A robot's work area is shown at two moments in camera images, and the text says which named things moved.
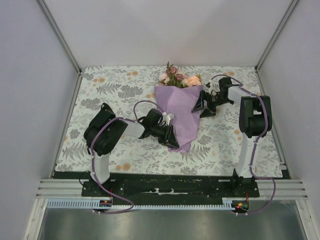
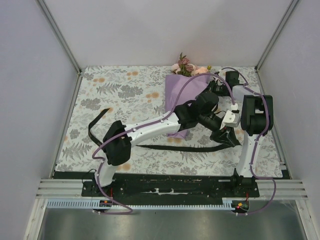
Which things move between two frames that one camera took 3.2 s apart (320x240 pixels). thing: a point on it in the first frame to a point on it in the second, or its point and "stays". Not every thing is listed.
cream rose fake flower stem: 192,81 to 202,69
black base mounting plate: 134,189 stays
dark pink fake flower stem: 174,78 to 182,62
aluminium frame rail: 57,189 stays
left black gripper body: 164,133 to 217,134
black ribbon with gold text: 106,107 to 102,112
